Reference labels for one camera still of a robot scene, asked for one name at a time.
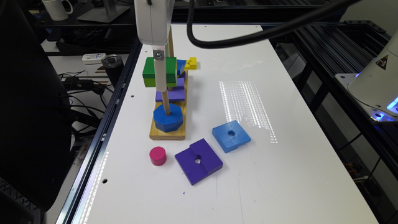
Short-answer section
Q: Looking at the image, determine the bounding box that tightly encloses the white mug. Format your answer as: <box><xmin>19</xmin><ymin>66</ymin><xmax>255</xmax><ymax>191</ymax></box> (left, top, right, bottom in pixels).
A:
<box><xmin>42</xmin><ymin>0</ymin><xmax>73</xmax><ymax>21</ymax></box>

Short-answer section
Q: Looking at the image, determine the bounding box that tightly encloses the purple block on peg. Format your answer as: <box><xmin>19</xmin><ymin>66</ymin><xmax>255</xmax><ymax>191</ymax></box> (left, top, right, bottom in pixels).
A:
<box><xmin>168</xmin><ymin>78</ymin><xmax>185</xmax><ymax>102</ymax></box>

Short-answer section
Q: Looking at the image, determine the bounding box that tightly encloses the near wooden peg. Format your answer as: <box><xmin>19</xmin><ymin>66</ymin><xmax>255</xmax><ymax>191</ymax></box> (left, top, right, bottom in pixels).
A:
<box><xmin>161</xmin><ymin>90</ymin><xmax>171</xmax><ymax>116</ymax></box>

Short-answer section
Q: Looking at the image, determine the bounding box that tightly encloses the white remote control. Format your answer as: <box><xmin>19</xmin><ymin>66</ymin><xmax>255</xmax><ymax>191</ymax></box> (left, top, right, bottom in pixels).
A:
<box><xmin>82</xmin><ymin>53</ymin><xmax>106</xmax><ymax>65</ymax></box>

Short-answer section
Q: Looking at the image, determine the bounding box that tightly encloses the far wooden peg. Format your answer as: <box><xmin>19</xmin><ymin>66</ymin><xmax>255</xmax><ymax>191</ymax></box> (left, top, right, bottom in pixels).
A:
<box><xmin>168</xmin><ymin>26</ymin><xmax>175</xmax><ymax>57</ymax></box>

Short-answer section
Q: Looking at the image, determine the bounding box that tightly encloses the blue block on far peg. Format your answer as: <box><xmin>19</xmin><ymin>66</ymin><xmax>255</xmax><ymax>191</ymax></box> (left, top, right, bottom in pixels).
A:
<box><xmin>177</xmin><ymin>59</ymin><xmax>187</xmax><ymax>77</ymax></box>

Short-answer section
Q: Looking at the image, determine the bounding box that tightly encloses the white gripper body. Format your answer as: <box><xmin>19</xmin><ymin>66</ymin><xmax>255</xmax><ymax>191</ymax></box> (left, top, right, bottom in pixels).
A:
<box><xmin>134</xmin><ymin>0</ymin><xmax>175</xmax><ymax>45</ymax></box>

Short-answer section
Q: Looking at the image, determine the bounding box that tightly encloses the pink cylinder block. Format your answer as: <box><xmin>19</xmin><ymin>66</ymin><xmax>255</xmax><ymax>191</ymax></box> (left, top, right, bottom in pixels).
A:
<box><xmin>149</xmin><ymin>146</ymin><xmax>167</xmax><ymax>166</ymax></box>

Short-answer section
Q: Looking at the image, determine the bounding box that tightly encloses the black chair back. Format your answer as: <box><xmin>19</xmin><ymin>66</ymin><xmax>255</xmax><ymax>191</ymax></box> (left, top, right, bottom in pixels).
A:
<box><xmin>1</xmin><ymin>1</ymin><xmax>72</xmax><ymax>212</ymax></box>

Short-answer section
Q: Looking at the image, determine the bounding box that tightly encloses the black tumbler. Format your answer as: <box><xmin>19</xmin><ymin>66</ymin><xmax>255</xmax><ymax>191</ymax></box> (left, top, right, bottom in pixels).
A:
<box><xmin>101</xmin><ymin>54</ymin><xmax>124</xmax><ymax>87</ymax></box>

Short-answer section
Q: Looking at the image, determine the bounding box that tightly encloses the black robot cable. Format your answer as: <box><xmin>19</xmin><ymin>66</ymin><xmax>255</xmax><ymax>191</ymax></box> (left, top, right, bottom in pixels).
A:
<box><xmin>186</xmin><ymin>0</ymin><xmax>361</xmax><ymax>50</ymax></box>

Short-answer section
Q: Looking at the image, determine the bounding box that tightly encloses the light blue square block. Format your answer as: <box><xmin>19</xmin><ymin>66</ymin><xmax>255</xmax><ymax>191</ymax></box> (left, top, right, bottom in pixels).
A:
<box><xmin>212</xmin><ymin>120</ymin><xmax>251</xmax><ymax>153</ymax></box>

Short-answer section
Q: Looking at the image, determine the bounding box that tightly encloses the blue octagon block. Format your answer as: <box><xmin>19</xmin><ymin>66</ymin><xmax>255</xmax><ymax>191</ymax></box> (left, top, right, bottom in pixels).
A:
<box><xmin>153</xmin><ymin>103</ymin><xmax>183</xmax><ymax>133</ymax></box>

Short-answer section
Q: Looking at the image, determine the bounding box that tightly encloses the green wooden block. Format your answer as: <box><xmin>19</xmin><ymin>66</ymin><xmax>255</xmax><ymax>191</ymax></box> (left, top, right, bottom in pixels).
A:
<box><xmin>142</xmin><ymin>57</ymin><xmax>177</xmax><ymax>87</ymax></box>

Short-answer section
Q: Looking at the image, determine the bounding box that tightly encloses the yellow wooden block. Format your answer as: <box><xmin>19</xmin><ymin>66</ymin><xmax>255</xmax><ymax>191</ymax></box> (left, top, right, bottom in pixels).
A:
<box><xmin>184</xmin><ymin>57</ymin><xmax>197</xmax><ymax>70</ymax></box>

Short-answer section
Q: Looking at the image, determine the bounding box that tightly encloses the wooden peg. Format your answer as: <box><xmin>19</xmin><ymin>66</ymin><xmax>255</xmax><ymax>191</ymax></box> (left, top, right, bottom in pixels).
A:
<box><xmin>161</xmin><ymin>90</ymin><xmax>171</xmax><ymax>116</ymax></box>
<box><xmin>168</xmin><ymin>26</ymin><xmax>175</xmax><ymax>57</ymax></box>

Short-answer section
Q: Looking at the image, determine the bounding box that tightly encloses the purple square block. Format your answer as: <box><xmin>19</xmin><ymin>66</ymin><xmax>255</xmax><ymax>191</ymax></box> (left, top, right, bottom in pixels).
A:
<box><xmin>175</xmin><ymin>139</ymin><xmax>223</xmax><ymax>185</ymax></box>

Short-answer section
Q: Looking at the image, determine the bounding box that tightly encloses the monitor stand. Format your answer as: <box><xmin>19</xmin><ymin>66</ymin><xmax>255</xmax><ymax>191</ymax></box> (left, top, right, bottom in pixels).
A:
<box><xmin>77</xmin><ymin>0</ymin><xmax>130</xmax><ymax>23</ymax></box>

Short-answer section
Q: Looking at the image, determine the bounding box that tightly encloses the wooden peg base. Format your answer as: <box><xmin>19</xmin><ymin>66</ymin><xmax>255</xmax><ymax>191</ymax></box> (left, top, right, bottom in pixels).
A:
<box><xmin>149</xmin><ymin>70</ymin><xmax>188</xmax><ymax>140</ymax></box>

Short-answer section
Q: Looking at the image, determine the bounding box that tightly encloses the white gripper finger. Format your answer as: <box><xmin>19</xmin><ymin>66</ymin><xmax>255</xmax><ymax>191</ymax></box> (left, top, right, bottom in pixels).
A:
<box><xmin>152</xmin><ymin>45</ymin><xmax>167</xmax><ymax>92</ymax></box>

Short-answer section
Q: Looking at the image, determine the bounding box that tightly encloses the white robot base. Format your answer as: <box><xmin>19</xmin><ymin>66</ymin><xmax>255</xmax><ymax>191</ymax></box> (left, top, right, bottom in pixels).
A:
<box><xmin>335</xmin><ymin>34</ymin><xmax>397</xmax><ymax>123</ymax></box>

